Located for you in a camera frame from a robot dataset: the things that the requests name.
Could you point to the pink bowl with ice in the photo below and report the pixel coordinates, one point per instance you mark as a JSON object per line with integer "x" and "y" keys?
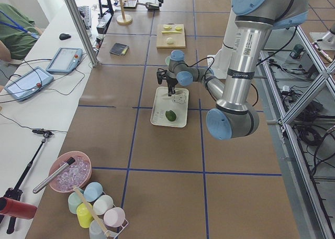
{"x": 75, "y": 175}

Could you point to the blue teach pendant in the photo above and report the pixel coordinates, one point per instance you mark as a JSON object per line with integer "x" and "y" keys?
{"x": 29, "y": 84}
{"x": 65, "y": 60}

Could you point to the wooden stand with round base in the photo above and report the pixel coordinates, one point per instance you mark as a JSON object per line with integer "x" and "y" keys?
{"x": 123, "y": 19}

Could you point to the white wire cup rack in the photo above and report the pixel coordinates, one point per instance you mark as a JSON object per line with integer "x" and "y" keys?
{"x": 116, "y": 231}

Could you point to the person in green shirt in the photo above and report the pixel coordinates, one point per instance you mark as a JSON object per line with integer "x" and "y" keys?
{"x": 18, "y": 34}

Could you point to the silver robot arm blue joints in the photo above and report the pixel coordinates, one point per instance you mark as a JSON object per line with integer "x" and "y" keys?
{"x": 233, "y": 116}

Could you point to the white round food piece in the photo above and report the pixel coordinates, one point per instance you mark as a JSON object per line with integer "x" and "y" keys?
{"x": 169, "y": 40}

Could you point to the grey cup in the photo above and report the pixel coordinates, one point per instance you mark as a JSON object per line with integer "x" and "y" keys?
{"x": 95, "y": 231}

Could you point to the aluminium frame rail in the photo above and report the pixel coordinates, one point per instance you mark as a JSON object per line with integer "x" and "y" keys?
{"x": 297, "y": 71}

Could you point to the wooden rack handle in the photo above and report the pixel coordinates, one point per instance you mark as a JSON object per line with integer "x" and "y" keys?
{"x": 107, "y": 233}

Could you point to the white rectangular tray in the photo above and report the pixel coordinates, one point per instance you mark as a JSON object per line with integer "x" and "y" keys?
{"x": 178, "y": 103}

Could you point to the aluminium frame post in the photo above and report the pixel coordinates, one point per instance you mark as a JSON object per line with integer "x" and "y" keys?
{"x": 79, "y": 25}

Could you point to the black computer mouse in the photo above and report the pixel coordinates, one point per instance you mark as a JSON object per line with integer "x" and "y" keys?
{"x": 64, "y": 36}

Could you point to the black selfie stick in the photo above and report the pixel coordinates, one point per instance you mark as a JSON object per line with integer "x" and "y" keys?
{"x": 15, "y": 192}

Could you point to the yellow cup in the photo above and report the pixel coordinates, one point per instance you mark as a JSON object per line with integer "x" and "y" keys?
{"x": 84, "y": 216}

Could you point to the silver metal rod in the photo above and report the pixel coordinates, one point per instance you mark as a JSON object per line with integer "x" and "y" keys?
{"x": 47, "y": 180}

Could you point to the pink cup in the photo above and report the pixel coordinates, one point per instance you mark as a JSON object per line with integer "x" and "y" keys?
{"x": 114, "y": 217}

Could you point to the wooden cutting board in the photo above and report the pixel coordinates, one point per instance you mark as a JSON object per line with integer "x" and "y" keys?
{"x": 171, "y": 36}

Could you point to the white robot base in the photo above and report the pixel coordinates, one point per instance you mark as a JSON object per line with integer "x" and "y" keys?
{"x": 221, "y": 61}

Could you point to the green bowl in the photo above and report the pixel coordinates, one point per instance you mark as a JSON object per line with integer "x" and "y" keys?
{"x": 167, "y": 60}

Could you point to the metal scoop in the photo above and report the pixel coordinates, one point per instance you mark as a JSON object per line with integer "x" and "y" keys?
{"x": 149, "y": 6}

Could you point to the blue teach pendant far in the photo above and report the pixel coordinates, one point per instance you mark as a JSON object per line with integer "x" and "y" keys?
{"x": 65, "y": 60}

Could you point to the white cup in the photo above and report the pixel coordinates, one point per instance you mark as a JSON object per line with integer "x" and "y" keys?
{"x": 103, "y": 204}

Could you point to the yellow stick food piece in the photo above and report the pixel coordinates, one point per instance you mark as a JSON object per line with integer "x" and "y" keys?
{"x": 171, "y": 32}

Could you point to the dark tray far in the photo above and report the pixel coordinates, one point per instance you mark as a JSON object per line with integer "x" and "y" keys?
{"x": 130, "y": 4}

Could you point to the pale green cup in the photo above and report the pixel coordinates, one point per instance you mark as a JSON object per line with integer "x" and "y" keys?
{"x": 73, "y": 202}

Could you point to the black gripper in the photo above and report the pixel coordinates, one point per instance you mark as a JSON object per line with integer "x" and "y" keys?
{"x": 171, "y": 81}

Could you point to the lemon slice left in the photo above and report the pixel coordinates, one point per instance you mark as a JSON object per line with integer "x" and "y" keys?
{"x": 167, "y": 27}

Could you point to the red cylinder tool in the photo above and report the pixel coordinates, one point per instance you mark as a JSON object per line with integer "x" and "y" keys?
{"x": 14, "y": 208}

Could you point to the light blue cup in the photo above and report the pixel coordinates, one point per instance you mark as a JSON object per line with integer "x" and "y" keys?
{"x": 93, "y": 191}

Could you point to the dark notebook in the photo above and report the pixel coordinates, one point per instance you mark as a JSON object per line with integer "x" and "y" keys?
{"x": 119, "y": 49}

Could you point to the blue teach pendant near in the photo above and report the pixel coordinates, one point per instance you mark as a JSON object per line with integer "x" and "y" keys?
{"x": 29, "y": 84}

